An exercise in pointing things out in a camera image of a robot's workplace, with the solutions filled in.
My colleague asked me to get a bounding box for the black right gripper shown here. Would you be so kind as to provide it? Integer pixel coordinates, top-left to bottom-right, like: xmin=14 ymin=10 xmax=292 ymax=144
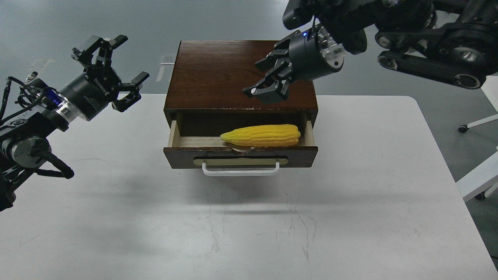
xmin=242 ymin=24 xmax=345 ymax=105

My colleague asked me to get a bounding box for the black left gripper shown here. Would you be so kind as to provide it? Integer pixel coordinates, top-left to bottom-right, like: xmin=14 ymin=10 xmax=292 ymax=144
xmin=59 ymin=34 xmax=150 ymax=121

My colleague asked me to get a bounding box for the yellow corn cob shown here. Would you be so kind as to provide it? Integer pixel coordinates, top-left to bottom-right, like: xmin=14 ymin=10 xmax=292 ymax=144
xmin=219 ymin=124 xmax=301 ymax=147

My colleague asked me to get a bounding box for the dark wooden drawer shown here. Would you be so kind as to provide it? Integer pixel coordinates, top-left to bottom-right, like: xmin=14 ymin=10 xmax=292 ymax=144
xmin=163 ymin=121 xmax=318 ymax=169

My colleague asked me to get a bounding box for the white drawer handle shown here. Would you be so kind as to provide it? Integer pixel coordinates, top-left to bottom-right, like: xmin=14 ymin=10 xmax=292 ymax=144
xmin=202 ymin=161 xmax=281 ymax=177

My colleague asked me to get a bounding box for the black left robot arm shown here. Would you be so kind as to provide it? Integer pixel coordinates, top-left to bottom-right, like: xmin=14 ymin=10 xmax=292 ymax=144
xmin=0 ymin=34 xmax=149 ymax=210

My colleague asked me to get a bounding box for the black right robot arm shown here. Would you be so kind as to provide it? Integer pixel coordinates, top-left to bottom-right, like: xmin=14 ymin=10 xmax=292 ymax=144
xmin=243 ymin=0 xmax=498 ymax=104

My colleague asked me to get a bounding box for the dark wooden drawer cabinet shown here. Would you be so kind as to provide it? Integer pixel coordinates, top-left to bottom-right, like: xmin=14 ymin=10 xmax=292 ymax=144
xmin=164 ymin=40 xmax=318 ymax=137

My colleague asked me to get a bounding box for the grey floor tape strip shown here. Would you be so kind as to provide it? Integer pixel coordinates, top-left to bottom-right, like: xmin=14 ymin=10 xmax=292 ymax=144
xmin=155 ymin=54 xmax=175 ymax=82

